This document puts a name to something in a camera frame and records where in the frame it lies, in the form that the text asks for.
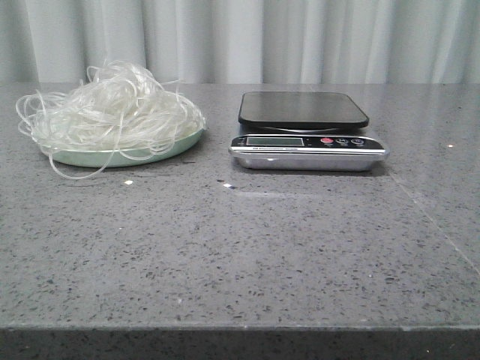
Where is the white translucent vermicelli bundle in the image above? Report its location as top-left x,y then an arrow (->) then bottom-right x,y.
16,61 -> 206,178

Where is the black silver kitchen scale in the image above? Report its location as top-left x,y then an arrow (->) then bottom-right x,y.
229,91 -> 389,172

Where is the mint green plate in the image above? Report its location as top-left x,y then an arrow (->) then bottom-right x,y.
52,129 -> 204,168

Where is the white pleated curtain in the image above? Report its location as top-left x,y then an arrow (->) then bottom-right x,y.
1,1 -> 479,84

